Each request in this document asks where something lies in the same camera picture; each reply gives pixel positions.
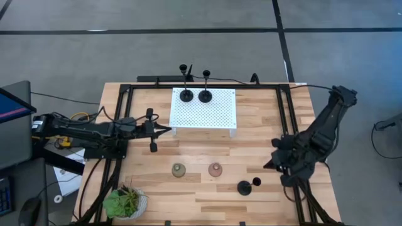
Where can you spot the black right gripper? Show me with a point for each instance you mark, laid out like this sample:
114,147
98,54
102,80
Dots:
295,157

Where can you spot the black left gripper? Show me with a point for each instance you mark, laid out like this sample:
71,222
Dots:
150,130

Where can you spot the tall black metal candlestick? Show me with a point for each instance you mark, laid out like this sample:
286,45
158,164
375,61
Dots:
186,95
244,188
205,96

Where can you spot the pink ribbed glass candle holder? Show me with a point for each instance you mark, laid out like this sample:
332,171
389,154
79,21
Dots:
215,169

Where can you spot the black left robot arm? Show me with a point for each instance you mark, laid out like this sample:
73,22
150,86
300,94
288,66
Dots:
94,130

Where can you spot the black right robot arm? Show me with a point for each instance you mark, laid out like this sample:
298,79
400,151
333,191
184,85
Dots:
336,110

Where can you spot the black power strip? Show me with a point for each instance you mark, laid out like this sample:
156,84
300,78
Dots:
163,78

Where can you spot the white perforated metal shelf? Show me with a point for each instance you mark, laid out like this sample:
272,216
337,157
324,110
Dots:
216,113

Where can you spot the green plant in white pot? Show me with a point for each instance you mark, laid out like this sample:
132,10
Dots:
122,204

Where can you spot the white paper sheet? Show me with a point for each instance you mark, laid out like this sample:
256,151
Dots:
67,182

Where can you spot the white tape roll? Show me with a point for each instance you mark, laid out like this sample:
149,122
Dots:
55,198

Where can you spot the grey desk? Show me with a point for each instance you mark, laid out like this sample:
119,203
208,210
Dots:
28,182

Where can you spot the laptop with blue screen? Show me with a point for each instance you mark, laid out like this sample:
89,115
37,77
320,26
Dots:
12,106

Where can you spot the black computer mouse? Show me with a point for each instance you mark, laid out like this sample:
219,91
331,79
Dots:
29,212

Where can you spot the dark computer keyboard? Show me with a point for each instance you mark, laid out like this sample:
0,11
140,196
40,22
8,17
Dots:
4,197

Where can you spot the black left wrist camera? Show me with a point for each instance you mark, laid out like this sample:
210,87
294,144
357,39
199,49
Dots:
127,123

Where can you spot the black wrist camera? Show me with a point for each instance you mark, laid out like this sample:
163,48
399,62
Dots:
127,123
320,142

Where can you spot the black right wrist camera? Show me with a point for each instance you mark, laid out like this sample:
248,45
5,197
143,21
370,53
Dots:
320,142

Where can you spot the black aluminium table frame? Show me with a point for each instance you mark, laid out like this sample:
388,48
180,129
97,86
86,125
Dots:
267,86

